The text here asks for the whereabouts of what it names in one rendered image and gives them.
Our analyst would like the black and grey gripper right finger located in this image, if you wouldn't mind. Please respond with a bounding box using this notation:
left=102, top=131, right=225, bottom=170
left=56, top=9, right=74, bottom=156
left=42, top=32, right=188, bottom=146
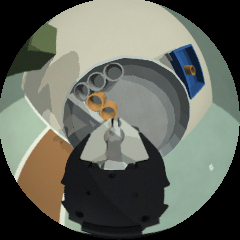
left=118, top=117, right=170, bottom=188

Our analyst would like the bronze bushing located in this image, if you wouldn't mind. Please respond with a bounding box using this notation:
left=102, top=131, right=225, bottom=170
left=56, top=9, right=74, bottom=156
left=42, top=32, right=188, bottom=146
left=184, top=65, right=195, bottom=75
left=100, top=100, right=117, bottom=121
left=86, top=91, right=106, bottom=111

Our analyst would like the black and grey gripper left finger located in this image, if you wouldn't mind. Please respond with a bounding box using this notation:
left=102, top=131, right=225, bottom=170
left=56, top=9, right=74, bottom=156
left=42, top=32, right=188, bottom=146
left=61, top=117, right=114, bottom=185

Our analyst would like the blue crate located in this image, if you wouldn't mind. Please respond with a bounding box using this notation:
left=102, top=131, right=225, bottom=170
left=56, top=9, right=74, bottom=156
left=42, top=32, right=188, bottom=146
left=165, top=44, right=205, bottom=99

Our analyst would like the grey metal sleeve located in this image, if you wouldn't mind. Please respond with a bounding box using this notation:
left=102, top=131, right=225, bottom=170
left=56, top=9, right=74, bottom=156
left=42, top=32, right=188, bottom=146
left=74, top=82, right=94, bottom=100
left=87, top=72, right=108, bottom=91
left=103, top=62, right=124, bottom=81

